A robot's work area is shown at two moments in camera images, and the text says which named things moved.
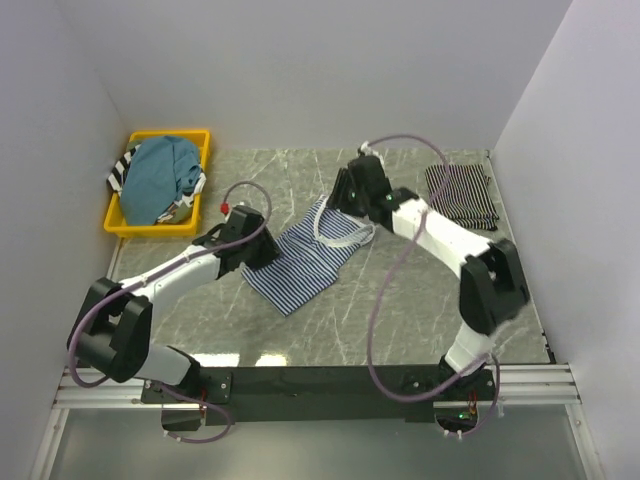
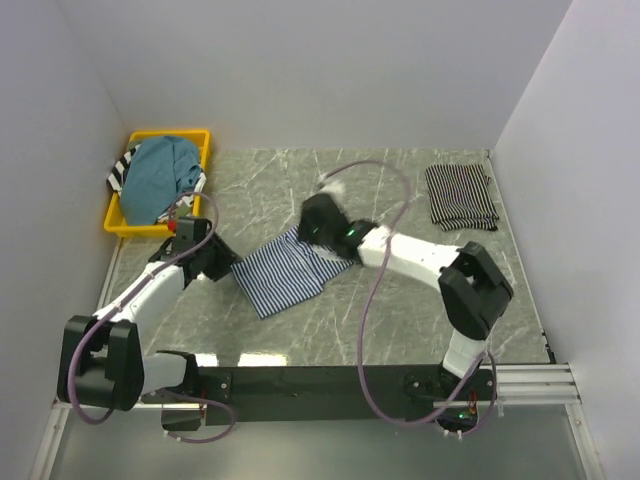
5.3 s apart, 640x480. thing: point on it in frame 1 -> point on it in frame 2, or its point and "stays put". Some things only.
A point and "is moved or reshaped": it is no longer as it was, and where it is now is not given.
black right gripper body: x=345 y=198 -> x=307 y=234
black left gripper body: x=259 y=250 -> x=217 y=258
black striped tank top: x=462 y=192 stays put
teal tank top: x=159 y=171 stays put
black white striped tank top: x=118 y=174 stays put
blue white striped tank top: x=313 y=246 is moved or reshaped
